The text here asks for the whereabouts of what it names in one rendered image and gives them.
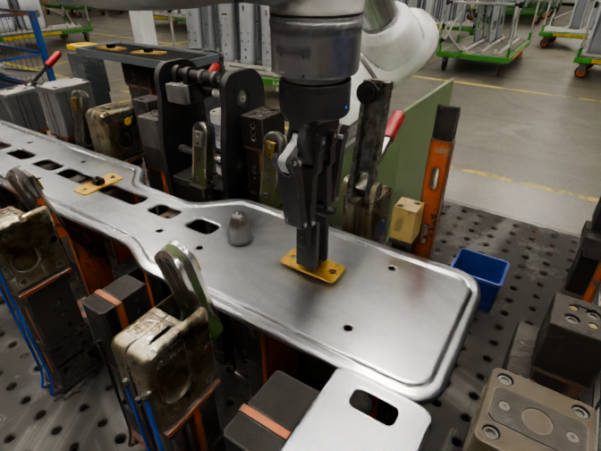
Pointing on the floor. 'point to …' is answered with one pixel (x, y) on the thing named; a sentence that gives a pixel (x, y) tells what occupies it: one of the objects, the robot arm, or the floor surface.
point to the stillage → (23, 54)
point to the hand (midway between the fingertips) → (312, 239)
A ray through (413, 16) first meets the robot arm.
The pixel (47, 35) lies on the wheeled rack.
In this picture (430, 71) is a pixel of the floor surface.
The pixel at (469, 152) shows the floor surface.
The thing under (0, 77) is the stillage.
